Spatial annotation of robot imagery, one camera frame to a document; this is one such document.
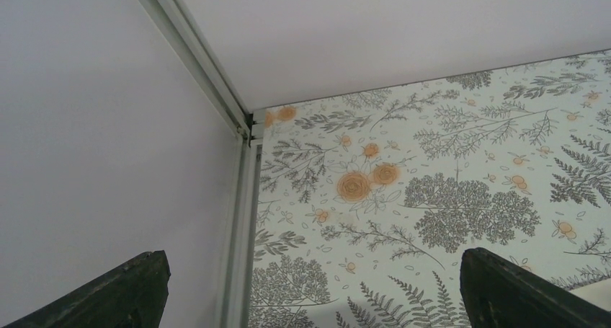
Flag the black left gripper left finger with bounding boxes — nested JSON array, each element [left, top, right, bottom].
[[7, 250, 170, 327]]

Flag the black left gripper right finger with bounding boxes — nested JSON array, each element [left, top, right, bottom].
[[460, 247, 610, 327]]

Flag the aluminium rail frame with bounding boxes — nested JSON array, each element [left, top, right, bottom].
[[138, 0, 260, 327]]

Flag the floral patterned table mat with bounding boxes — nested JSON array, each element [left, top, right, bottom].
[[246, 50, 610, 327]]

